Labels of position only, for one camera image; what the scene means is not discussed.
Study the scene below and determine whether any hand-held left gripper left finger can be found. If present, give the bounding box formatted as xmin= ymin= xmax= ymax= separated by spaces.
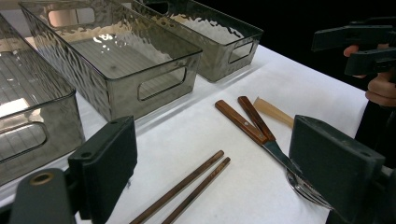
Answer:
xmin=67 ymin=115 xmax=138 ymax=224

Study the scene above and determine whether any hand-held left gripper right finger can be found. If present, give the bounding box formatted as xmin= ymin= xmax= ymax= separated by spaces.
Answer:
xmin=289 ymin=114 xmax=387 ymax=224

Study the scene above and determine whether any smoky clear plastic bin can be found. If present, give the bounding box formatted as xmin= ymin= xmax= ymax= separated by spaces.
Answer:
xmin=0 ymin=13 xmax=86 ymax=188
xmin=18 ymin=0 xmax=204 ymax=122
xmin=122 ymin=0 xmax=264 ymax=83

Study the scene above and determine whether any brown wooden chopstick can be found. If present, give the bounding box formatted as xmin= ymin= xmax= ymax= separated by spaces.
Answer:
xmin=161 ymin=157 xmax=232 ymax=224
xmin=129 ymin=149 xmax=225 ymax=224

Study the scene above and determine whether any beige plastic spoon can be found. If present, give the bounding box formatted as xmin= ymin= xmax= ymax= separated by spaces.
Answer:
xmin=252 ymin=96 xmax=295 ymax=129

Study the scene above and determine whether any wooden handled steel knife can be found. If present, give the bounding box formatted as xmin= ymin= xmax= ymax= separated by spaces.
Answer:
xmin=237 ymin=95 xmax=277 ymax=143

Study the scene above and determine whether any wooden handled steel fork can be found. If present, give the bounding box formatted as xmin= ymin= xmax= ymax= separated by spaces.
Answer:
xmin=214 ymin=99 xmax=332 ymax=210

